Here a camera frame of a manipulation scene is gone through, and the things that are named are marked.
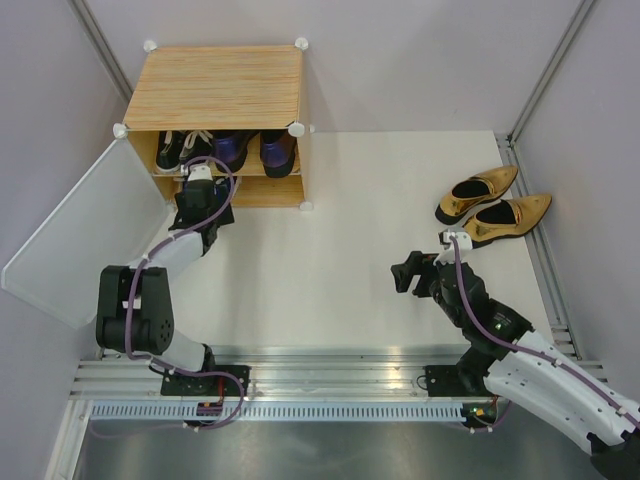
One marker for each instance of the right aluminium frame post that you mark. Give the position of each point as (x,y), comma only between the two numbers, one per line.
(576,24)

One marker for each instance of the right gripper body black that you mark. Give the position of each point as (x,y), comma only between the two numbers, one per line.
(428,277)

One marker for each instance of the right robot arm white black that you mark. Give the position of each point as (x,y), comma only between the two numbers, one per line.
(508,358)

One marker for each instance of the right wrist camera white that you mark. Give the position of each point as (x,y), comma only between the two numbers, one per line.
(455,243)

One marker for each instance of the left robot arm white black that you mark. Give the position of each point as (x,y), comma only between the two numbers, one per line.
(135,313)

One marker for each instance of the gold loafer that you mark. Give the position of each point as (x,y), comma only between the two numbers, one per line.
(481,188)
(507,219)

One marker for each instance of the black canvas sneaker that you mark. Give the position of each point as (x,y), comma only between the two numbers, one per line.
(196,143)
(170,145)

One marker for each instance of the left aluminium frame post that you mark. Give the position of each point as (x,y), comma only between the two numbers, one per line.
(87,20)

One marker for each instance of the white slotted cable duct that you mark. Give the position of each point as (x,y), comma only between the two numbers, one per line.
(281,411)

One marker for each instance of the frosted white cabinet door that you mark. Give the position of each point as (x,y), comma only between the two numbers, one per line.
(108,218)

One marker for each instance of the purple loafer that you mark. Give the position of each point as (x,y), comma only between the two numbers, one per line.
(277,152)
(231,147)

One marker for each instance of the wooden shoe cabinet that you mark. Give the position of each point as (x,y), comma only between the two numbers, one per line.
(225,88)

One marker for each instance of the aluminium frame post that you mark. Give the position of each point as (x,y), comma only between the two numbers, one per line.
(576,24)
(87,20)

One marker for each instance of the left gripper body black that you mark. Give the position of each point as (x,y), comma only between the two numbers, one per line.
(226,218)

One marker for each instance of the aluminium mounting rail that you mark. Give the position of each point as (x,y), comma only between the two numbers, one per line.
(283,373)

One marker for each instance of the blue canvas sneaker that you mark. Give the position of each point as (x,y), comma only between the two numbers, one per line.
(224,187)

